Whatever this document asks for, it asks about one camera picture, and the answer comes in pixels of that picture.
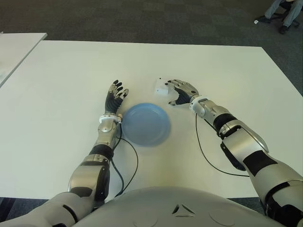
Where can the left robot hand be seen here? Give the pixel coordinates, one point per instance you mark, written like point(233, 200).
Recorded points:
point(113, 104)

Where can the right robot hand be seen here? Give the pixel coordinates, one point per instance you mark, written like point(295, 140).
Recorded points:
point(187, 91)

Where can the white charger block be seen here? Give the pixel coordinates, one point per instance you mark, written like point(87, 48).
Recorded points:
point(159, 88)

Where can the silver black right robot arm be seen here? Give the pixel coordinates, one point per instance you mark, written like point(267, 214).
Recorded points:
point(236, 132)

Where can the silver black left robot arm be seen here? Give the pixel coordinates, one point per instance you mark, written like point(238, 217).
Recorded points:
point(104, 128)

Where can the blue plastic plate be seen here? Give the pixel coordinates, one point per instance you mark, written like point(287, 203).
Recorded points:
point(146, 125)

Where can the white side table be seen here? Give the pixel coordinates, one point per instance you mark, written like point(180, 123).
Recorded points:
point(14, 52)

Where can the grey robot torso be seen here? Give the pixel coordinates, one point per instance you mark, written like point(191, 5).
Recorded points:
point(165, 208)

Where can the seated person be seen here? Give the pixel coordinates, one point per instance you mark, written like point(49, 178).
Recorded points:
point(291, 14)

